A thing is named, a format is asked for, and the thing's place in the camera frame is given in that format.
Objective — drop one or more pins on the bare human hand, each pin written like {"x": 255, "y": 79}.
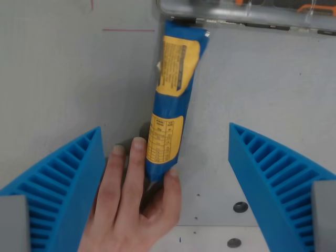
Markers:
{"x": 126, "y": 210}

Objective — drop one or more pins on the blue bag with yellow labels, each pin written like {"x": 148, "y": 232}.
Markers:
{"x": 172, "y": 105}

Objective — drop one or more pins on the flat silver screw head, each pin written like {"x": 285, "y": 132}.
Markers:
{"x": 234, "y": 242}

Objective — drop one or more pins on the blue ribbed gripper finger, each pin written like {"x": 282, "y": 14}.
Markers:
{"x": 63, "y": 183}
{"x": 252, "y": 173}

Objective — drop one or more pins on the black round plug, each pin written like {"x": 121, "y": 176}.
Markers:
{"x": 240, "y": 207}

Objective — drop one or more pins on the clear plastic tool case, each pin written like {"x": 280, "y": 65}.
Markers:
{"x": 223, "y": 13}

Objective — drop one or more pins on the orange black label card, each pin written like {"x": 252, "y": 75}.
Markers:
{"x": 242, "y": 1}

